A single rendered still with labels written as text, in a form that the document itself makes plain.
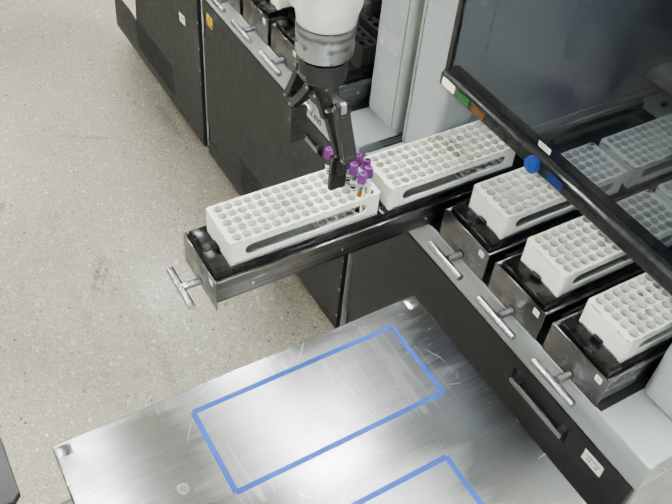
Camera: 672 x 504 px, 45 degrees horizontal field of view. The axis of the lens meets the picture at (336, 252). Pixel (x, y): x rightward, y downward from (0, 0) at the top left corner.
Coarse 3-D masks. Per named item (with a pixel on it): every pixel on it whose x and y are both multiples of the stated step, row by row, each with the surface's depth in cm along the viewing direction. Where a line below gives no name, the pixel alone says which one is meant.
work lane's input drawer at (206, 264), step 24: (456, 192) 155; (384, 216) 148; (408, 216) 150; (432, 216) 154; (192, 240) 141; (312, 240) 142; (336, 240) 144; (360, 240) 147; (384, 240) 151; (192, 264) 144; (216, 264) 136; (240, 264) 136; (264, 264) 139; (288, 264) 141; (312, 264) 145; (216, 288) 135; (240, 288) 139
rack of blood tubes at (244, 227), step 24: (264, 192) 143; (288, 192) 143; (312, 192) 144; (336, 192) 144; (216, 216) 137; (240, 216) 138; (264, 216) 138; (288, 216) 138; (312, 216) 139; (336, 216) 148; (360, 216) 146; (216, 240) 138; (240, 240) 134; (264, 240) 142; (288, 240) 140
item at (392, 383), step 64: (384, 320) 130; (256, 384) 120; (320, 384) 121; (384, 384) 121; (448, 384) 122; (64, 448) 110; (128, 448) 111; (192, 448) 112; (256, 448) 112; (320, 448) 113; (384, 448) 114; (448, 448) 115; (512, 448) 115
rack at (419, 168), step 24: (408, 144) 155; (432, 144) 155; (456, 144) 156; (480, 144) 156; (504, 144) 158; (384, 168) 149; (408, 168) 150; (432, 168) 150; (456, 168) 151; (480, 168) 159; (384, 192) 148; (408, 192) 154; (432, 192) 152
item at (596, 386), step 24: (576, 312) 136; (552, 336) 135; (576, 336) 131; (576, 360) 132; (600, 360) 128; (648, 360) 130; (552, 384) 132; (576, 384) 134; (600, 384) 128; (624, 384) 131
